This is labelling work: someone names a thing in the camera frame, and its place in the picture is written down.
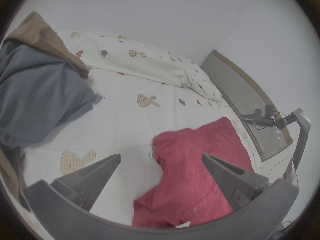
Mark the brown garment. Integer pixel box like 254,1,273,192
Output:
0,11,90,207

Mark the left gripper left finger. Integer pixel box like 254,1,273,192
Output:
50,153,122,212

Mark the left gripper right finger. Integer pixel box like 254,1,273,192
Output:
201,153,269,213

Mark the black cable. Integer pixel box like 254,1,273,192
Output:
267,154,298,187

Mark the white printed quilt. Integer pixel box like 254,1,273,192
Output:
54,30,223,101

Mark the red shirt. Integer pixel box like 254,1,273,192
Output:
132,117,256,228

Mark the grey garment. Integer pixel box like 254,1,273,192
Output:
0,44,95,148

